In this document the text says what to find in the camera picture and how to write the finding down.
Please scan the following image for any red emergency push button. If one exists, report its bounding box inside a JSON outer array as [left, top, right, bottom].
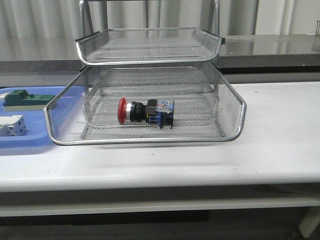
[[117, 97, 175, 129]]

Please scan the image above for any blue plastic tray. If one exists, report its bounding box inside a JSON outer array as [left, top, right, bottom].
[[0, 85, 85, 149]]

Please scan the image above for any white circuit breaker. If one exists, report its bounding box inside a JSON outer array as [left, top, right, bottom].
[[0, 115, 26, 137]]

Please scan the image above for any grey stone counter shelf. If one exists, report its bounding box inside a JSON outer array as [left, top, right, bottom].
[[0, 34, 320, 74]]

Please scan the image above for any white table leg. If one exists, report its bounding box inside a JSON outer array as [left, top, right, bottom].
[[298, 206, 320, 239]]

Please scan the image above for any silver metal rack frame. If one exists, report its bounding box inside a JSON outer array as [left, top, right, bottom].
[[78, 0, 226, 141]]

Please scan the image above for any green electrical switch block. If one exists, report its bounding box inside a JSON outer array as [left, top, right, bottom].
[[3, 89, 55, 112]]

